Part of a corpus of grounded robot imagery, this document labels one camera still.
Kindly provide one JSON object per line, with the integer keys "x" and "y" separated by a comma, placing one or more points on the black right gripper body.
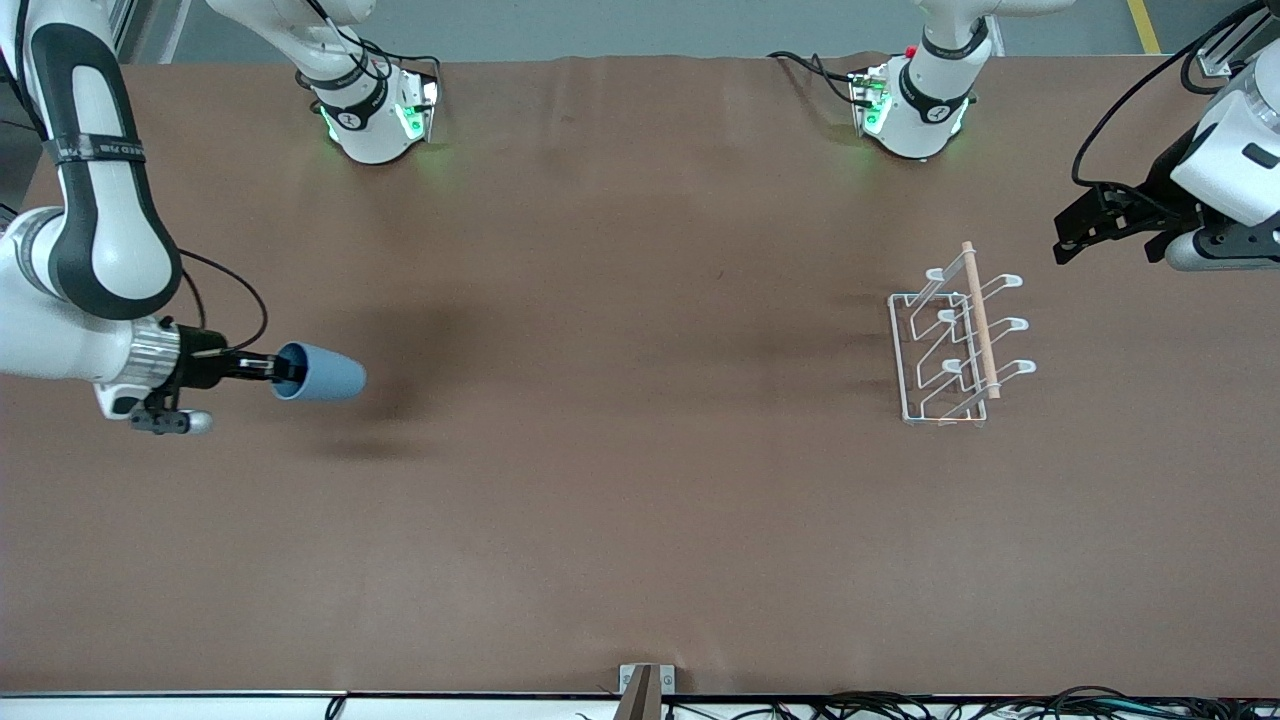
{"x": 203, "y": 366}

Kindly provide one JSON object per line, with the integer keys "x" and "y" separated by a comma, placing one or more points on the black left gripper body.
{"x": 1157, "y": 190}

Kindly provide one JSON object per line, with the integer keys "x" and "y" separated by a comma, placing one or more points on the blue plastic cup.
{"x": 325, "y": 375}

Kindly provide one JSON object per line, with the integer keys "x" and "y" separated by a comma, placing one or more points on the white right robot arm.
{"x": 100, "y": 250}

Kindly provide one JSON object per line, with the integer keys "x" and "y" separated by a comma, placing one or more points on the brown table mat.
{"x": 600, "y": 450}

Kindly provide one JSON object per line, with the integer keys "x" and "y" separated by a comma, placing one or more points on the aluminium frame profile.
{"x": 125, "y": 30}
{"x": 1222, "y": 58}

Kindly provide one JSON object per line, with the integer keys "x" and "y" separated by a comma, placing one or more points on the metal bracket with brown post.
{"x": 646, "y": 690}

